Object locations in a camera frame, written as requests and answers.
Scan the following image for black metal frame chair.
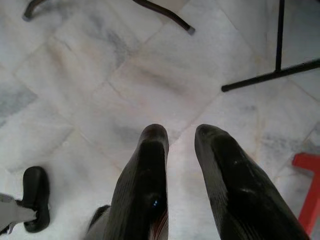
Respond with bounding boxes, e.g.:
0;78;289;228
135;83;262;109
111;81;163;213
221;0;320;93

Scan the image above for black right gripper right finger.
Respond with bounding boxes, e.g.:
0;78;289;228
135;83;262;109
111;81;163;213
194;123;311;240

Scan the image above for red plastic stool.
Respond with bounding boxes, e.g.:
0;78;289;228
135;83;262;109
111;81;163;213
291;151;320;236

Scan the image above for robot right leg black foot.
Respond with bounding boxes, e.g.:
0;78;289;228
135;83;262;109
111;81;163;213
0;165;51;234

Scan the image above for marble top folding table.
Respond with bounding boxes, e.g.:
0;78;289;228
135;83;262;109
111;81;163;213
21;0;196;35

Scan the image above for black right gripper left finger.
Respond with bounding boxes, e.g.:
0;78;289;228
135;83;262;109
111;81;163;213
102;123;171;240

